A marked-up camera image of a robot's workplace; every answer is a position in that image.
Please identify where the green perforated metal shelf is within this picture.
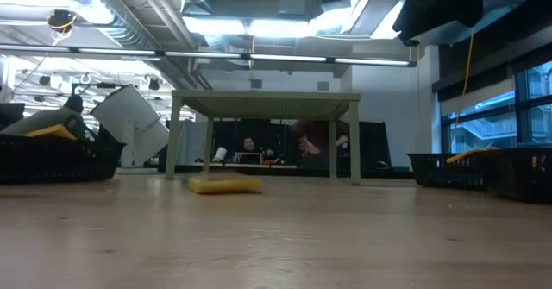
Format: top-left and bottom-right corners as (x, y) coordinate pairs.
(165, 89), (361, 185)

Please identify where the black background monitor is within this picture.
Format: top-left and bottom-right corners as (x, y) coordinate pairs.
(0, 102), (26, 129)

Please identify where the white cylindrical background object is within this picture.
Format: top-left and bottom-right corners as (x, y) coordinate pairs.
(211, 146), (229, 164)

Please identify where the yellow rubber band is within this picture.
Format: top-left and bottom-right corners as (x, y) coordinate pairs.
(445, 146), (502, 165)

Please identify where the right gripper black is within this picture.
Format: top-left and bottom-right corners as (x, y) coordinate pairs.
(392, 0), (491, 42)

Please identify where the black aluminium table frame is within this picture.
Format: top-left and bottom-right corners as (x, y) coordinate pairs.
(141, 163), (413, 179)

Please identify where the black ceiling cable reel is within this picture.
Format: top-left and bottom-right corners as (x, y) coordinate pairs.
(46, 9), (78, 35)

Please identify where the black mesh basket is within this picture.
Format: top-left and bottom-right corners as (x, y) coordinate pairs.
(0, 124), (127, 185)
(407, 150), (491, 191)
(482, 146), (552, 204)

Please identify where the yellow green crayon box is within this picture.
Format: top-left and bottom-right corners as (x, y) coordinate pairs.
(186, 174), (264, 196)

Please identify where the long ceiling light bar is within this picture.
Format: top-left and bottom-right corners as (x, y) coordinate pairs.
(0, 43), (418, 68)

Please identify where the person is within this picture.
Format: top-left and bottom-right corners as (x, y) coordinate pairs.
(0, 93), (87, 140)
(241, 135), (275, 164)
(291, 118), (350, 169)

